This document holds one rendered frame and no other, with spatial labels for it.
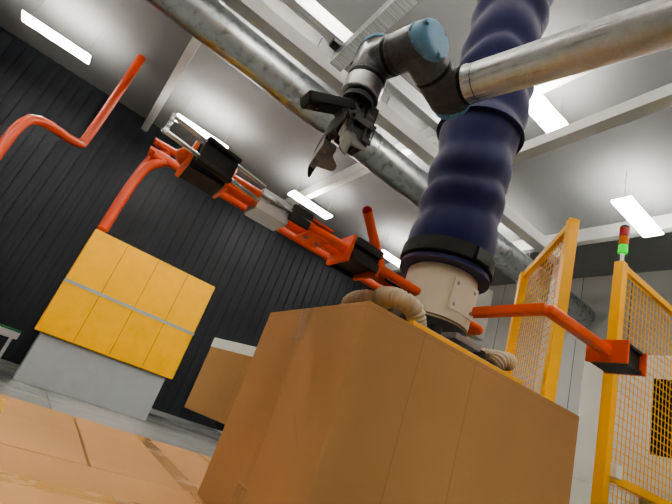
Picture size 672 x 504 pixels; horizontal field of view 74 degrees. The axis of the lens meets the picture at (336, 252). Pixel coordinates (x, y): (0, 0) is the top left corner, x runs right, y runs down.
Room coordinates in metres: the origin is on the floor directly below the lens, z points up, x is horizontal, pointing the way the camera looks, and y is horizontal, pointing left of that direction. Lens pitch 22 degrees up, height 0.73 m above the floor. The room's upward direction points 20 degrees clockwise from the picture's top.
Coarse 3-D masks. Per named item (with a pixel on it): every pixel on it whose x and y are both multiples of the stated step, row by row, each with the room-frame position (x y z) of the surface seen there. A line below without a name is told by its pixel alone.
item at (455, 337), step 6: (396, 312) 0.92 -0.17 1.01; (402, 318) 0.94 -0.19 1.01; (444, 336) 0.89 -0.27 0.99; (450, 336) 0.87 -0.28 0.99; (456, 336) 0.86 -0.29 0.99; (462, 336) 0.87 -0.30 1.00; (456, 342) 0.89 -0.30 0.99; (462, 342) 0.88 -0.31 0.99; (468, 342) 0.88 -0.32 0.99; (474, 342) 0.89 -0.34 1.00; (468, 348) 0.90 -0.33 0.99; (474, 348) 0.89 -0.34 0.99; (480, 348) 0.90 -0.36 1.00
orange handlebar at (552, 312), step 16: (176, 160) 0.71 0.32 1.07; (240, 192) 0.76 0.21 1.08; (256, 192) 0.73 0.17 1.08; (288, 224) 0.82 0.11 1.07; (320, 224) 0.80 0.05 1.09; (304, 240) 0.84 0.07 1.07; (320, 240) 0.81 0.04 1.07; (336, 240) 0.82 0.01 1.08; (384, 272) 0.88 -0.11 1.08; (416, 288) 0.92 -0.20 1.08; (528, 304) 0.81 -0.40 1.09; (544, 304) 0.78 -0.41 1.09; (560, 320) 0.79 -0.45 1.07; (576, 336) 0.83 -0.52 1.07; (592, 336) 0.83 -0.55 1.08; (608, 352) 0.86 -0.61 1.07
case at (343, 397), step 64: (320, 320) 0.81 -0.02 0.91; (384, 320) 0.70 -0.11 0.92; (256, 384) 0.96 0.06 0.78; (320, 384) 0.74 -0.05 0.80; (384, 384) 0.71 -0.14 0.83; (448, 384) 0.77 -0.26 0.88; (512, 384) 0.84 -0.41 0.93; (256, 448) 0.87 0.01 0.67; (320, 448) 0.69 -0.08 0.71; (384, 448) 0.73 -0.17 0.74; (448, 448) 0.79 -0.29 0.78; (512, 448) 0.86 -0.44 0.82
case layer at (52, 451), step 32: (0, 416) 1.09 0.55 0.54; (32, 416) 1.22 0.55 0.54; (64, 416) 1.40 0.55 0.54; (0, 448) 0.84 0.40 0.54; (32, 448) 0.92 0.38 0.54; (64, 448) 1.01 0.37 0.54; (96, 448) 1.12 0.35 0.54; (128, 448) 1.27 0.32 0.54; (160, 448) 1.46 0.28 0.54; (0, 480) 0.69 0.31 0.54; (32, 480) 0.74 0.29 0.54; (64, 480) 0.80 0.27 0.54; (96, 480) 0.86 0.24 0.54; (128, 480) 0.94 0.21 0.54; (160, 480) 1.04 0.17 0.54; (192, 480) 1.16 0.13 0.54
